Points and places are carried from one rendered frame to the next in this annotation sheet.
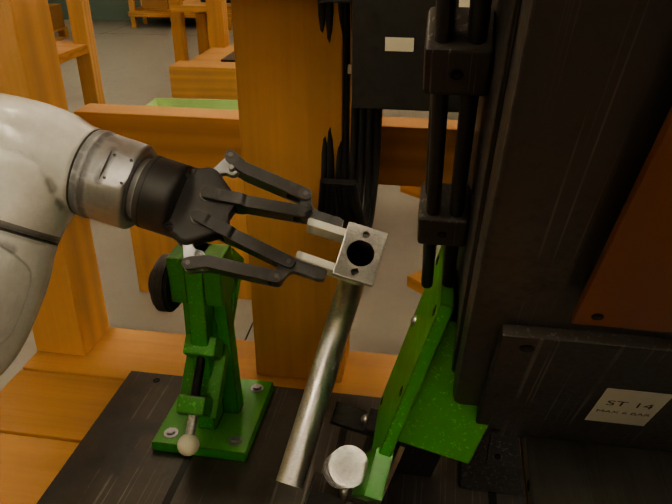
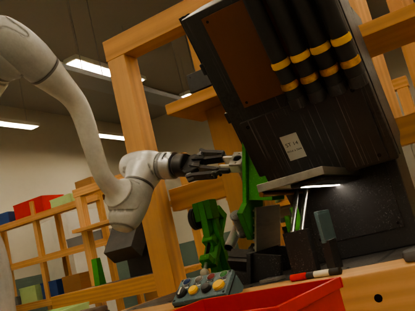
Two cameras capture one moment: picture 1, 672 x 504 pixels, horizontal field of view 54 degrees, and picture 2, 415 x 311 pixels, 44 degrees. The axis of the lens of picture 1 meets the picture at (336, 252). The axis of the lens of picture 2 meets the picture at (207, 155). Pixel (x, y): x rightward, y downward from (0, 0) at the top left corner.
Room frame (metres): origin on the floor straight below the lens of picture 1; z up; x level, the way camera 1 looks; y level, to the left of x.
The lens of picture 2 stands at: (-0.89, -0.41, 1.02)
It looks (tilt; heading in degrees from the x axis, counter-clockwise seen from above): 10 degrees up; 18
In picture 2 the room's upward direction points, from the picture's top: 14 degrees counter-clockwise
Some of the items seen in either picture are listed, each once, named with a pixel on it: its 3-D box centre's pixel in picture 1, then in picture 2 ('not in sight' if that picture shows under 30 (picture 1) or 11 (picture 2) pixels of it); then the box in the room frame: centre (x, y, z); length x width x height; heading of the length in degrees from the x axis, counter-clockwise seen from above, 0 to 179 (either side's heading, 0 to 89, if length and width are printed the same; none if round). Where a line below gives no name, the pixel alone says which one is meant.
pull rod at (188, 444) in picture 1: (191, 428); (205, 267); (0.64, 0.18, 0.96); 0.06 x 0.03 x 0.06; 171
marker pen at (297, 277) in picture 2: not in sight; (315, 274); (0.25, -0.21, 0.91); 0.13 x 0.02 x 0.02; 66
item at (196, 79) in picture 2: not in sight; (210, 78); (0.80, 0.07, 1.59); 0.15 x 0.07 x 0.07; 81
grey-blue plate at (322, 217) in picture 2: not in sight; (328, 239); (0.37, -0.25, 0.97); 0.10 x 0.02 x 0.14; 171
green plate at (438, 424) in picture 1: (444, 366); (262, 176); (0.49, -0.10, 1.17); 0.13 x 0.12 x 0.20; 81
